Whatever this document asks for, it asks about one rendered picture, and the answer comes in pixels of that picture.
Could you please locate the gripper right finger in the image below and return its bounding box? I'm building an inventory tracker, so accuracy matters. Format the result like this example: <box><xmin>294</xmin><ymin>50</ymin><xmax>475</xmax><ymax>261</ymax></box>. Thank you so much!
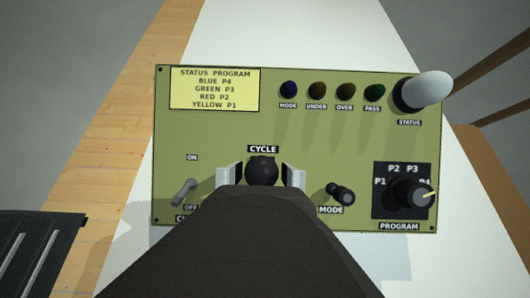
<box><xmin>282</xmin><ymin>162</ymin><xmax>306</xmax><ymax>193</ymax></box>

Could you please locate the olive green control panel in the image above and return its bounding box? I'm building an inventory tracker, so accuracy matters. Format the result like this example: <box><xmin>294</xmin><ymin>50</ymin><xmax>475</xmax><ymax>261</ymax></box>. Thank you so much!
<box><xmin>151</xmin><ymin>64</ymin><xmax>453</xmax><ymax>234</ymax></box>

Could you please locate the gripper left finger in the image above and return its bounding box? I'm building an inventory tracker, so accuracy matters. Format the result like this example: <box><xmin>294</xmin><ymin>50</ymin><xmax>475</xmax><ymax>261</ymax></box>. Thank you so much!
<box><xmin>215</xmin><ymin>161</ymin><xmax>243</xmax><ymax>189</ymax></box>

